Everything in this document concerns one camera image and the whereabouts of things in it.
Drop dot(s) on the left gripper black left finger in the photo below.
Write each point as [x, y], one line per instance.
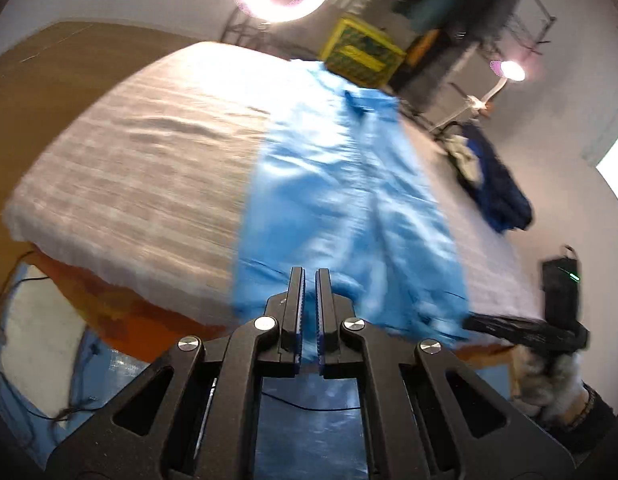
[270, 343]

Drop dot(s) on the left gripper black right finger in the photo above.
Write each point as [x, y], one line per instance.
[342, 336]

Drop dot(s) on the blue satin garment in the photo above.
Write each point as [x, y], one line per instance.
[337, 186]

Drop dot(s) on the dark patterned sleeve forearm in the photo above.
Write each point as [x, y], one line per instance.
[583, 426]

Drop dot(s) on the dark blue clothes pile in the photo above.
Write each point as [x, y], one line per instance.
[486, 180]

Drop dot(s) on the hanging clothes rack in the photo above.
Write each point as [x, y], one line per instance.
[446, 32]

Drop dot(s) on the right hand grey glove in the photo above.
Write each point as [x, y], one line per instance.
[555, 396]

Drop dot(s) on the grey checked bed mattress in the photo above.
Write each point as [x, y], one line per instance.
[148, 187]

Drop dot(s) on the small desk lamp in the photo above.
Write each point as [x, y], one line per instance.
[506, 71]

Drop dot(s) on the yellow green patterned box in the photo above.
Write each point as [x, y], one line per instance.
[361, 53]

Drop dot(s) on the ring light black stand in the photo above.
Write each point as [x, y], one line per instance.
[242, 30]

